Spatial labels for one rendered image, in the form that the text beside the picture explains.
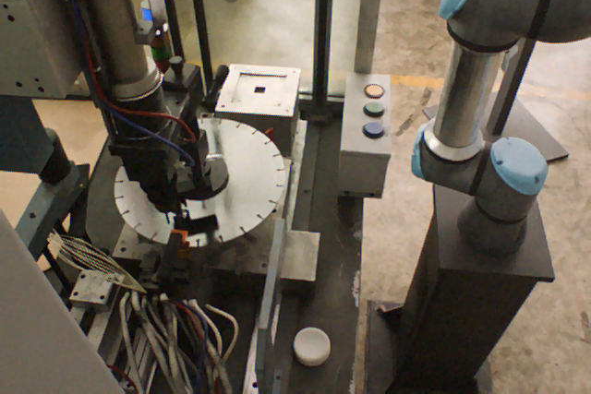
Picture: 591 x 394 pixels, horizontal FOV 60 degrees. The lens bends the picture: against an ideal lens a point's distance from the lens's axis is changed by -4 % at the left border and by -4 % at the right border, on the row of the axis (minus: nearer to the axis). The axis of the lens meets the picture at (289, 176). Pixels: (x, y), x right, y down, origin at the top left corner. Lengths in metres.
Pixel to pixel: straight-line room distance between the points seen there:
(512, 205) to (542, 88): 1.95
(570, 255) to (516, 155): 1.24
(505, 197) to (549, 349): 1.02
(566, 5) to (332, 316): 0.68
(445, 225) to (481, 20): 0.56
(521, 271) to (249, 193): 0.60
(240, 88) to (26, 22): 0.81
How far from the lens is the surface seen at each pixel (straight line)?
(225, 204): 0.99
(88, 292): 1.02
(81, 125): 1.54
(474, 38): 0.85
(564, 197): 2.51
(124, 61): 0.64
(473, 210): 1.20
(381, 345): 1.89
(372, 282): 2.01
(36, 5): 0.57
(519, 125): 2.72
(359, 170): 1.19
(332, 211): 1.23
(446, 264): 1.19
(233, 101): 1.28
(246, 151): 1.07
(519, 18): 0.81
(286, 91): 1.29
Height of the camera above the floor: 1.71
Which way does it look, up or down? 48 degrees down
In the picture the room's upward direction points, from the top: 1 degrees counter-clockwise
